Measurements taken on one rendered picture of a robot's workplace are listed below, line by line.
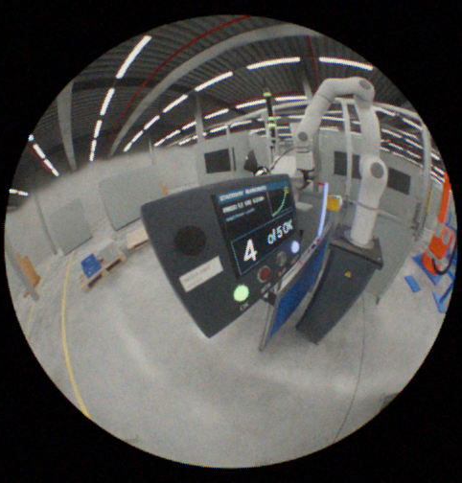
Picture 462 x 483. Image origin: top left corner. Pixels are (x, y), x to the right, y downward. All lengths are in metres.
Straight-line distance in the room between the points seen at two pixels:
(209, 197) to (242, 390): 1.25
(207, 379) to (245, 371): 0.31
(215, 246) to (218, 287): 0.05
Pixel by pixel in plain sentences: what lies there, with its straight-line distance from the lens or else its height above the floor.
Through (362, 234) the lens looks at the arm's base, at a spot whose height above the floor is 1.01.
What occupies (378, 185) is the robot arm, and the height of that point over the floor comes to 1.25.
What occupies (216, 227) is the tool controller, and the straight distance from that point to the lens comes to 0.15.
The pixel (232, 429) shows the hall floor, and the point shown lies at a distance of 1.34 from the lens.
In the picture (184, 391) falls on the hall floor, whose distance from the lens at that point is 1.37.
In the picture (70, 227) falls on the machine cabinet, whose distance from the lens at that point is 7.48.
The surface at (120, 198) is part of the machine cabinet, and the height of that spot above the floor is 1.10.
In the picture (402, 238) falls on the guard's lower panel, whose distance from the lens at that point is 1.72.
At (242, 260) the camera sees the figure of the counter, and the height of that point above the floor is 1.16.
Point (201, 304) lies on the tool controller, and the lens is 0.17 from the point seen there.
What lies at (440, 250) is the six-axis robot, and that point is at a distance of 4.03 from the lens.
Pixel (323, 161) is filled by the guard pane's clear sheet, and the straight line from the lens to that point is 1.60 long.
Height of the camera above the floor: 1.27
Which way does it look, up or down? 30 degrees down
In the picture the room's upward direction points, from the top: 7 degrees counter-clockwise
